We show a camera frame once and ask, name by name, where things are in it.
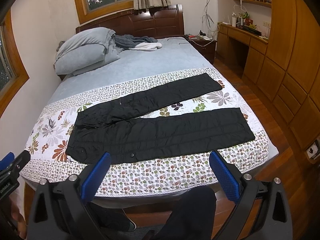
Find dark wooden nightstand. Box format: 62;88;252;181
184;35;217;64

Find grey folded duvet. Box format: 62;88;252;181
54;27;120;75

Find wooden side window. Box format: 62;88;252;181
1;9;29;115

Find white hanging cables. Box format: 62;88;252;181
201;0;219;39

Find wooden desk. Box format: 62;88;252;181
217;23;268;83

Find black padded pants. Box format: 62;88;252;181
66;73;255;164

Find floral white quilt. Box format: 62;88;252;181
19;67;270;197

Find wooden wardrobe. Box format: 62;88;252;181
245;0;319;163

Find person's left hand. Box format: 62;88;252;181
9;197;27;239

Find white desk lamp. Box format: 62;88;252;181
232;0;248;27

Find grey white fleece blanket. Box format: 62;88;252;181
114;34;162;51

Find dark wooden headboard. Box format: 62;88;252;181
75;4;185;39

